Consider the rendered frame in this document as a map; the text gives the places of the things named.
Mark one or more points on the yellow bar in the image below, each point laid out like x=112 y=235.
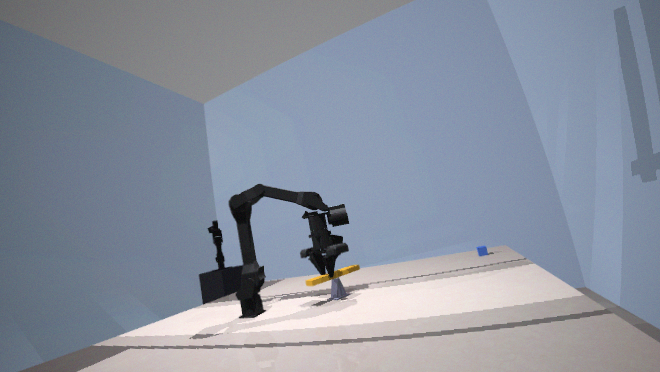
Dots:
x=324 y=278

